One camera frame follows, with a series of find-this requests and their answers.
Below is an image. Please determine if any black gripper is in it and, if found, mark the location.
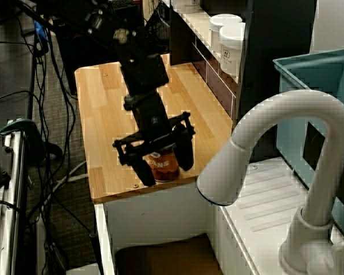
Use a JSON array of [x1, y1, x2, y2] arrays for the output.
[[111, 91, 197, 187]]

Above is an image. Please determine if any orange beans can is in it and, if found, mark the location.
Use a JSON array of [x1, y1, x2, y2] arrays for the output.
[[143, 145, 181, 183]]

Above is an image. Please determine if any white toy sink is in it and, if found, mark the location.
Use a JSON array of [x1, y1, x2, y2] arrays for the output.
[[93, 156, 344, 275]]

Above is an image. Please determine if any black hutch side panel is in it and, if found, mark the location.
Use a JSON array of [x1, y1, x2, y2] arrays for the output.
[[169, 5, 196, 67]]

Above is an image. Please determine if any grey toy faucet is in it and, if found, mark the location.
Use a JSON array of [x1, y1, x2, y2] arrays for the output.
[[196, 89, 344, 275]]

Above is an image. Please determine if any white jar with printed label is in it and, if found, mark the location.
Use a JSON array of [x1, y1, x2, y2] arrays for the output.
[[218, 22, 247, 78]]

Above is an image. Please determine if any green clamp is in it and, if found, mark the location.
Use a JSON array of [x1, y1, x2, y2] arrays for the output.
[[0, 117, 47, 164]]

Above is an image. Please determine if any white hutch shelf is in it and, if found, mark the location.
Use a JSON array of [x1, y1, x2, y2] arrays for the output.
[[174, 7, 242, 84]]

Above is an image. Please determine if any teal plastic bin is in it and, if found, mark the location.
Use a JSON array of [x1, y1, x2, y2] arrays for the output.
[[272, 48, 344, 245]]

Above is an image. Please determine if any plain white lidded jar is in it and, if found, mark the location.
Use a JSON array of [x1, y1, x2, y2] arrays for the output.
[[208, 13, 243, 56]]

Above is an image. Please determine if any white plastic jar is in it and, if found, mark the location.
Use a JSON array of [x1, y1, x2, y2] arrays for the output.
[[171, 0, 202, 14]]

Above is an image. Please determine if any blue connector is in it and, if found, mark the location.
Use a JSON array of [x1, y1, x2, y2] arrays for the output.
[[34, 19, 47, 38]]

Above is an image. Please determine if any white cable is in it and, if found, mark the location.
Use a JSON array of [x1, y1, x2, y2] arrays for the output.
[[52, 159, 90, 196]]

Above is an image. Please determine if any long black floor cable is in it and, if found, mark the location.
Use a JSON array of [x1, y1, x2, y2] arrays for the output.
[[15, 0, 79, 184]]

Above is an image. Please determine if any aluminium extrusion frame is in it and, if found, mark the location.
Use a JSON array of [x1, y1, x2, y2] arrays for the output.
[[0, 122, 30, 275]]

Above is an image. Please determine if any black hutch post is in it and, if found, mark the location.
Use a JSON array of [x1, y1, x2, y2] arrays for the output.
[[236, 0, 318, 163]]

